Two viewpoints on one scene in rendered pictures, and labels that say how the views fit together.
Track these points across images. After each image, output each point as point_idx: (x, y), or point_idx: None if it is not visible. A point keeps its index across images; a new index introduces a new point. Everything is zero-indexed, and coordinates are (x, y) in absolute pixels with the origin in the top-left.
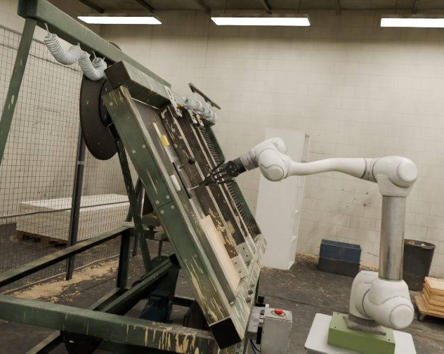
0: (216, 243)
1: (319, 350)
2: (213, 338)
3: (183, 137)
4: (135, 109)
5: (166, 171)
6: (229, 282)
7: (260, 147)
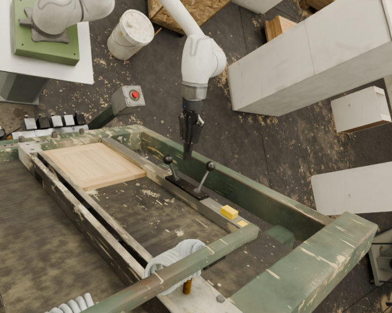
0: (92, 167)
1: (92, 73)
2: None
3: (146, 251)
4: (305, 210)
5: (235, 177)
6: (115, 141)
7: (213, 69)
